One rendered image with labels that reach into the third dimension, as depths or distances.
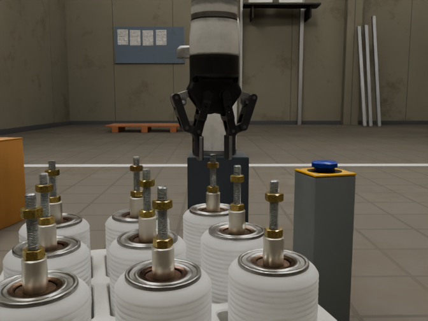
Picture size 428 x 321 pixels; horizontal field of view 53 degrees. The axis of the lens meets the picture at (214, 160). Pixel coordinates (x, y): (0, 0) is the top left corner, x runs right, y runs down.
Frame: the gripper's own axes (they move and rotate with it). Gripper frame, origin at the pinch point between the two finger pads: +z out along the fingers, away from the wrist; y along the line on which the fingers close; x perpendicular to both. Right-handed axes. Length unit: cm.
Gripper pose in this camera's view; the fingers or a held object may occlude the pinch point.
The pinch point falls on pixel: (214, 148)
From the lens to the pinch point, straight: 67.6
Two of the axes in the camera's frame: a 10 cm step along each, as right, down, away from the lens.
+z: 0.0, 9.9, 1.4
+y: 9.6, -0.3, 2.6
